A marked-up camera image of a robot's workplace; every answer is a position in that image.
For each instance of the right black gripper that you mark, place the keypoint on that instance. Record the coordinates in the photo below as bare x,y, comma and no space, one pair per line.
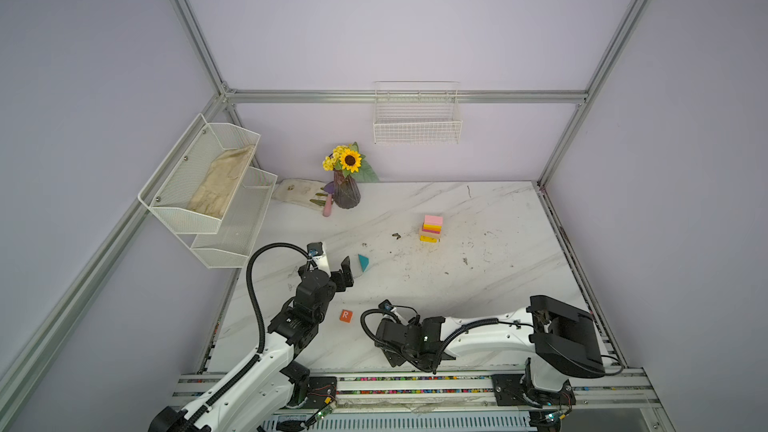
393,357

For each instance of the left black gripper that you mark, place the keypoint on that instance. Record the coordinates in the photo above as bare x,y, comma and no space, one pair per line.
340,283

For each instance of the teal triangular wood block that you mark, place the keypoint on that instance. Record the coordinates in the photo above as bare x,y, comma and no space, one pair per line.
364,262

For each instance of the orange letter cube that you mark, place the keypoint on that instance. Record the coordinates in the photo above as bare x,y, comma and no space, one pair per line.
346,316

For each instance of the pink wood block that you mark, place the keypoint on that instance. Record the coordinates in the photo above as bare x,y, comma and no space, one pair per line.
433,220

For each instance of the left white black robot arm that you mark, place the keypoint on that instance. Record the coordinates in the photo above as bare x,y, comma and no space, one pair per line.
269,376

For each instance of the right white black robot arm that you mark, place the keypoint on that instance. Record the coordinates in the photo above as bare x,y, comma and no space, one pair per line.
553,341

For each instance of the pink tube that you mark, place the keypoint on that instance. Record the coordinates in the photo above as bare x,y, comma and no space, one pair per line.
327,209

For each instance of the dark purple glass vase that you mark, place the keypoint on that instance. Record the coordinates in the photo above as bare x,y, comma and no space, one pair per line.
346,193

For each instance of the white cloth on table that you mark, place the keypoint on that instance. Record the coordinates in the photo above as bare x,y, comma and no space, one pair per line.
305,193

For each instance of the sunflower bouquet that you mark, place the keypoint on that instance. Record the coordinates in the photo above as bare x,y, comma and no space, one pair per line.
347,162

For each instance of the white lower mesh shelf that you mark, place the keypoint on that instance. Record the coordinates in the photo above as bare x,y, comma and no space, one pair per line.
232,245

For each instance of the white mesh shelf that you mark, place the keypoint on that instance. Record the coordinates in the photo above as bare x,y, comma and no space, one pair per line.
170,189
232,245

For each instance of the beige cloth in shelf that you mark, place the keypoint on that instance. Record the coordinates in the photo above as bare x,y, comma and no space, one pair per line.
216,191

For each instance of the white upper mesh shelf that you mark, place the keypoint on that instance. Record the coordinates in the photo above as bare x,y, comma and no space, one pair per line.
170,189

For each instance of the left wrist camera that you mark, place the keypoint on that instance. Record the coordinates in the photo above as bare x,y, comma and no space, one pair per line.
318,257

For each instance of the aluminium front rail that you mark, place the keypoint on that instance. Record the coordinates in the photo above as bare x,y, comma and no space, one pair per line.
458,401

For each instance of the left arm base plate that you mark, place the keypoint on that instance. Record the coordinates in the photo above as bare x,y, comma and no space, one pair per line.
313,392

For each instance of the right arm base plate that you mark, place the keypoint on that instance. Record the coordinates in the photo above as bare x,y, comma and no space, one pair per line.
517,390

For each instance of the white wire wall basket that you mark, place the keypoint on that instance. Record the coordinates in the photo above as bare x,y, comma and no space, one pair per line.
416,113

